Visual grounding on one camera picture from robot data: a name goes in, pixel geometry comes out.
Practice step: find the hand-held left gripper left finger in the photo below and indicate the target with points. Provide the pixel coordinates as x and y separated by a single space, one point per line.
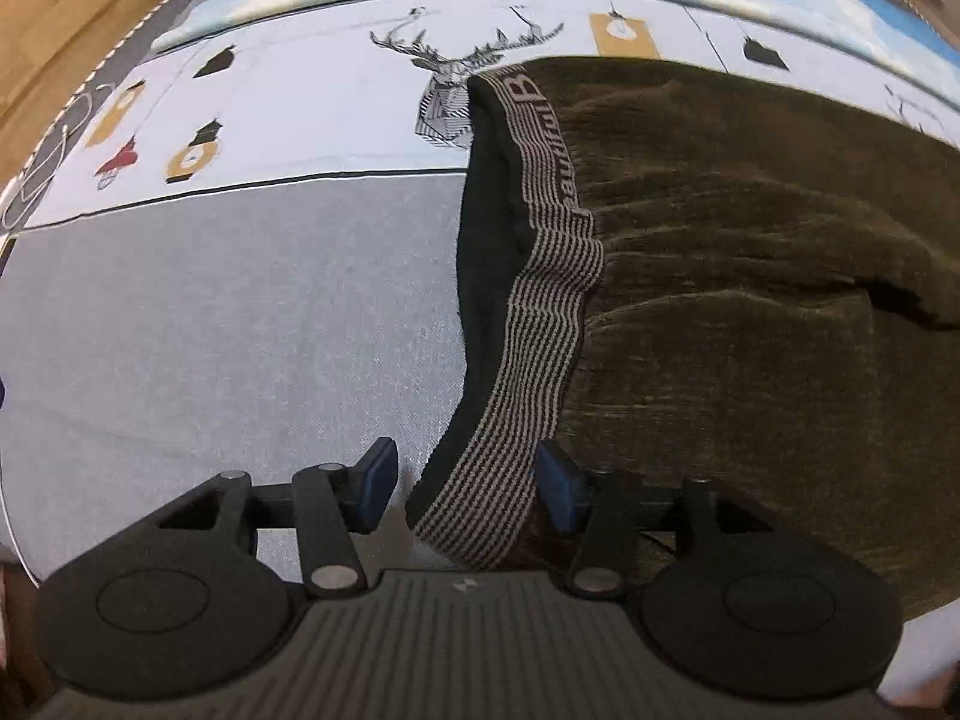
379 478

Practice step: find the olive pants with striped waistband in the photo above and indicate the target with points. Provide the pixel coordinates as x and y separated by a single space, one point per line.
750 300

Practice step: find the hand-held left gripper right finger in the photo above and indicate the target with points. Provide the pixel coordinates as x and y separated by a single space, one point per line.
559 481

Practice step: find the printed bed sheet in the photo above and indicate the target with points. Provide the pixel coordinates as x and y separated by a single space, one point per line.
225 315

